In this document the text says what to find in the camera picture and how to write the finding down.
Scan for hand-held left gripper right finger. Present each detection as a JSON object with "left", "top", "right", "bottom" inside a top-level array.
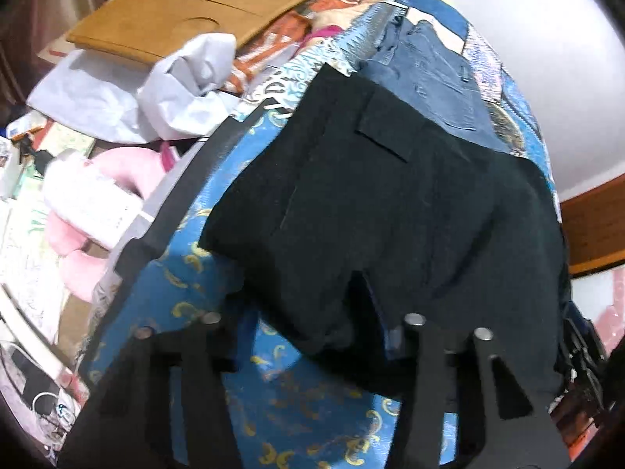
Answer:
[{"left": 385, "top": 313, "right": 573, "bottom": 469}]

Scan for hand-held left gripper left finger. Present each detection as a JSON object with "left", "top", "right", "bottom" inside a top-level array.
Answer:
[{"left": 57, "top": 313, "right": 246, "bottom": 469}]

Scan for black pants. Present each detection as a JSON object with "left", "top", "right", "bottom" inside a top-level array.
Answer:
[{"left": 198, "top": 61, "right": 570, "bottom": 401}]

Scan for blue patchwork blanket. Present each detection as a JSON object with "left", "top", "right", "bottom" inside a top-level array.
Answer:
[{"left": 78, "top": 0, "right": 563, "bottom": 469}]

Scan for pink pillow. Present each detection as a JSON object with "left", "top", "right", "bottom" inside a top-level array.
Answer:
[{"left": 46, "top": 147, "right": 168, "bottom": 302}]

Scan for white bottle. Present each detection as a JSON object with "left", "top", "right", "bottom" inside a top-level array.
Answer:
[{"left": 43, "top": 149, "right": 146, "bottom": 250}]

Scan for white printed paper sheet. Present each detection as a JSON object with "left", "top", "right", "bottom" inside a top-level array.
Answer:
[{"left": 0, "top": 199, "right": 70, "bottom": 344}]

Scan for white plastic bag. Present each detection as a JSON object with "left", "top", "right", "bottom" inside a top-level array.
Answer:
[{"left": 137, "top": 33, "right": 241, "bottom": 141}]

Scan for light grey cloth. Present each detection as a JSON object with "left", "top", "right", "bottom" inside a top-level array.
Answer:
[{"left": 27, "top": 49, "right": 150, "bottom": 145}]

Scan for blue jeans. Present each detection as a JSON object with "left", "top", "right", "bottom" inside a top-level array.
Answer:
[{"left": 361, "top": 17, "right": 527, "bottom": 155}]

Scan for orange striped quilt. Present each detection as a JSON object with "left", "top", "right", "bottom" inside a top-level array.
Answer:
[{"left": 230, "top": 0, "right": 392, "bottom": 95}]

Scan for wooden lap desk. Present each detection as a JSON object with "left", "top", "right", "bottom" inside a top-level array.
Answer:
[{"left": 66, "top": 0, "right": 339, "bottom": 65}]

